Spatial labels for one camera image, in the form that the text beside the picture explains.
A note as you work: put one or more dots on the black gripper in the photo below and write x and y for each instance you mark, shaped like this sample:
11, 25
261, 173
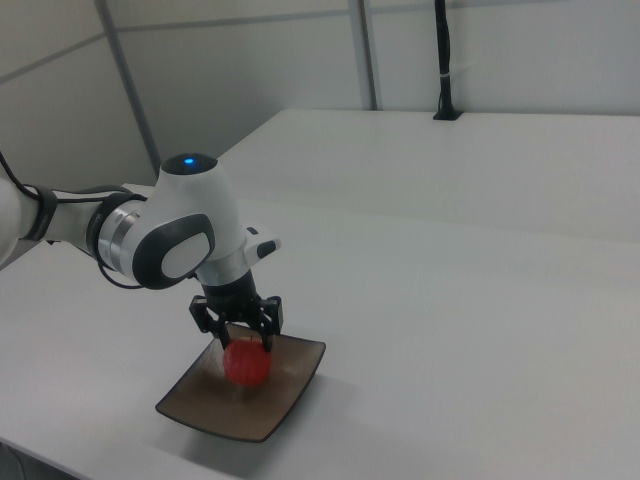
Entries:
232, 297

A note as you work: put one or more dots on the red ball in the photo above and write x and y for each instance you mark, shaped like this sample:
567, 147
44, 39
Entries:
245, 367

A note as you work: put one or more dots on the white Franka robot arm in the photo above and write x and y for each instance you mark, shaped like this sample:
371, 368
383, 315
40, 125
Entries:
190, 210

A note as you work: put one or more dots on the brown square ceramic plate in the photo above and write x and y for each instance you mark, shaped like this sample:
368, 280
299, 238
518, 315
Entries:
295, 380

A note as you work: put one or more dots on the black camera pole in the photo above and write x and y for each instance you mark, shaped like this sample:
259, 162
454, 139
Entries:
443, 50

